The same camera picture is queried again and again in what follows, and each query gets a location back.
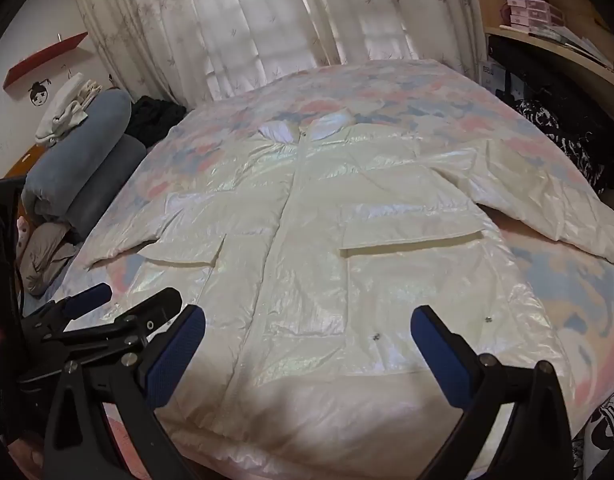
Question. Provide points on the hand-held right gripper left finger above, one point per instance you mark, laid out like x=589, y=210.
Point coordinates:
x=177, y=355

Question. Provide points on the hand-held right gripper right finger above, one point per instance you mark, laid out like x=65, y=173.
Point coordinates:
x=442, y=360

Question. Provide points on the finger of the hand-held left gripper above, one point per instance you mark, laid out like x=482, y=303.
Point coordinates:
x=152, y=310
x=92, y=295

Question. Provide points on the white shiny puffer jacket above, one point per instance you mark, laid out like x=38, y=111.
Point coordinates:
x=307, y=240

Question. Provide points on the beige crumpled cloth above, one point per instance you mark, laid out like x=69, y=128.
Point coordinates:
x=44, y=255

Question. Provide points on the wooden headboard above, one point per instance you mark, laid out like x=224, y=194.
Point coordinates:
x=22, y=165

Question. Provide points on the grey-blue rolled pillow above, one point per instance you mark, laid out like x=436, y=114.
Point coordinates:
x=107, y=180
x=72, y=160

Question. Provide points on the pile of white cloths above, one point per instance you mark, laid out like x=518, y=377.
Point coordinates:
x=64, y=105

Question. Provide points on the black and white printed fabric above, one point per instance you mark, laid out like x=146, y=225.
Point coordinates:
x=604, y=435

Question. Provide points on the black clothing heap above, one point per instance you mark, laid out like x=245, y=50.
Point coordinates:
x=154, y=117

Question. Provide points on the black and white patterned cloth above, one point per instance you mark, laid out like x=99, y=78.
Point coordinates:
x=572, y=145

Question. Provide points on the pastel patterned bedspread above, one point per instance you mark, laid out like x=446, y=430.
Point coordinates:
x=387, y=90

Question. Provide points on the white labelled box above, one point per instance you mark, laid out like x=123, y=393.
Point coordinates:
x=491, y=77

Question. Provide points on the white leaf print curtain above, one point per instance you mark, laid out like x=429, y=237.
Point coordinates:
x=267, y=20

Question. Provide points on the papers on desk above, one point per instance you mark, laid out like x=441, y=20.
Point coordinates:
x=572, y=42

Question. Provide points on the stack of pink boxes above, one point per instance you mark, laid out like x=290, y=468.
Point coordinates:
x=532, y=12

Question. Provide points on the cartoon face wall sticker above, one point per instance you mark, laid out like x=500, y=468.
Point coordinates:
x=39, y=94

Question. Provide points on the red wall shelf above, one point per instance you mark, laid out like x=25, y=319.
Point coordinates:
x=42, y=60

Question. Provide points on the wooden wall shelf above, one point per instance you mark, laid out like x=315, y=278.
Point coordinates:
x=577, y=65

